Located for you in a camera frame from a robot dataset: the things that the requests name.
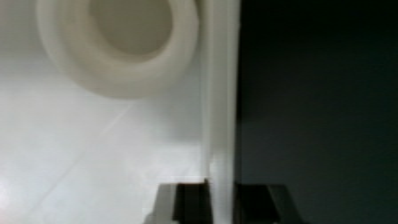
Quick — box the white square tabletop tray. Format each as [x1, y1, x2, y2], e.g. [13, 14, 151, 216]
[0, 0, 242, 224]

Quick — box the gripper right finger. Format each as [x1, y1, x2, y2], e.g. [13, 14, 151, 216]
[235, 184, 306, 224]

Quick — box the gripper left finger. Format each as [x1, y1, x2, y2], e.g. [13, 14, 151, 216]
[142, 181, 212, 224]

